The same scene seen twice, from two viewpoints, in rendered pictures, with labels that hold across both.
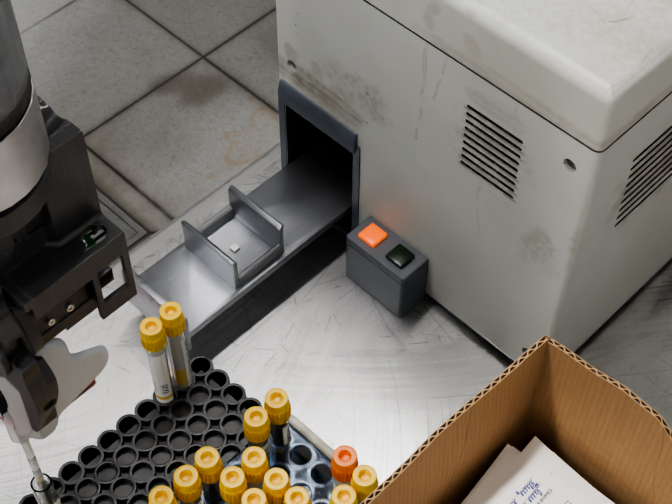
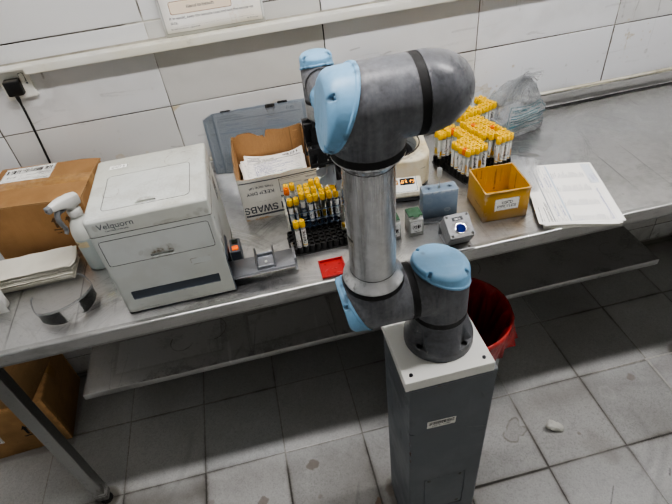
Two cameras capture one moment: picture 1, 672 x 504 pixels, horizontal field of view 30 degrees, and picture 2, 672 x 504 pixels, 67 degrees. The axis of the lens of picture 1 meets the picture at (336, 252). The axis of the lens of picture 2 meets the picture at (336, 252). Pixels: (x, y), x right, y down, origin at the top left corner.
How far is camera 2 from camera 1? 1.52 m
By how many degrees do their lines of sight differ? 81
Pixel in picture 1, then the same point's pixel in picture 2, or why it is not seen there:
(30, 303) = not seen: hidden behind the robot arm
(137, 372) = (307, 261)
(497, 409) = (253, 186)
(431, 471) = (273, 184)
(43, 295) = not seen: hidden behind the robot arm
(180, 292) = (286, 256)
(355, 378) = (263, 243)
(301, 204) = (241, 265)
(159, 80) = not seen: outside the picture
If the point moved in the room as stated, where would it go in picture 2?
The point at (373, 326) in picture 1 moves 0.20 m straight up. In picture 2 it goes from (249, 251) to (233, 194)
